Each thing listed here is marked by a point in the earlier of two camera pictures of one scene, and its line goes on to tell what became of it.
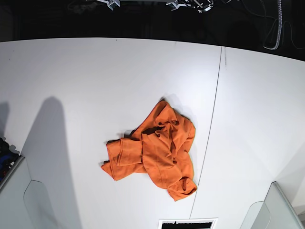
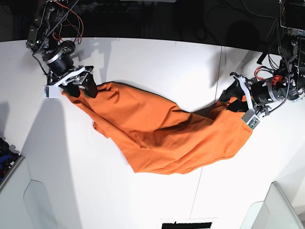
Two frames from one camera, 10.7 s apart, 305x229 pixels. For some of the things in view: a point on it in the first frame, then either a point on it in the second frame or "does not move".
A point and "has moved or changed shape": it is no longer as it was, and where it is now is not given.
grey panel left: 23,201 does not move
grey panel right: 275,212 does not move
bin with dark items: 10,161 does not move
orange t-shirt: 160,147 has moved or changed shape
